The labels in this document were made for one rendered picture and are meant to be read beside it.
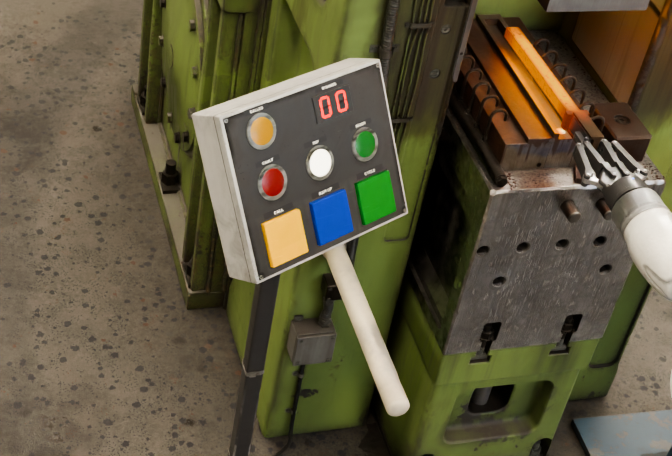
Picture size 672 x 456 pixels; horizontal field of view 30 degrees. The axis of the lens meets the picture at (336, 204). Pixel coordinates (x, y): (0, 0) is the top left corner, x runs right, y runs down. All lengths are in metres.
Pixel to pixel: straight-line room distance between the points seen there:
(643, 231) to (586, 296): 0.58
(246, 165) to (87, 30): 2.41
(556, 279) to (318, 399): 0.68
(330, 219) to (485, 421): 1.04
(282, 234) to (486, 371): 0.88
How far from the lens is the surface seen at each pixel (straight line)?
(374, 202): 2.13
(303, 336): 2.71
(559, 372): 2.87
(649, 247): 2.12
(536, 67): 2.51
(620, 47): 2.70
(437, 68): 2.40
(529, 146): 2.41
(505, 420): 3.00
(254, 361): 2.44
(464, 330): 2.62
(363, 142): 2.10
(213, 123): 1.94
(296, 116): 2.01
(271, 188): 1.99
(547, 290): 2.63
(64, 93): 4.01
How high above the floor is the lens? 2.33
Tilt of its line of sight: 39 degrees down
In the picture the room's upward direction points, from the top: 11 degrees clockwise
